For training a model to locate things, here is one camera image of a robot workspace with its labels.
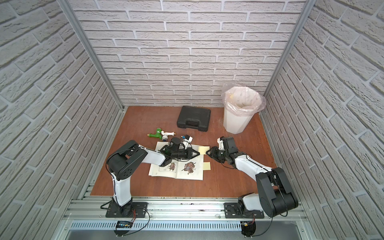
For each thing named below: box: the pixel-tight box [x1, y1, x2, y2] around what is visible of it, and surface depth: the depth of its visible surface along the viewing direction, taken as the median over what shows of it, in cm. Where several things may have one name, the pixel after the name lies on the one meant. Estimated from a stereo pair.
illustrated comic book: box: [155, 141, 169, 151], surface depth 97 cm
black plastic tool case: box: [176, 106, 211, 132], surface depth 108 cm
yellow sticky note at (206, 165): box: [203, 161, 211, 170], surface depth 91 cm
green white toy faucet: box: [147, 128, 176, 141], surface depth 103 cm
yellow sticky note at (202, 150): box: [198, 146, 210, 155], surface depth 92 cm
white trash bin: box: [223, 107, 254, 135], surface depth 97 cm
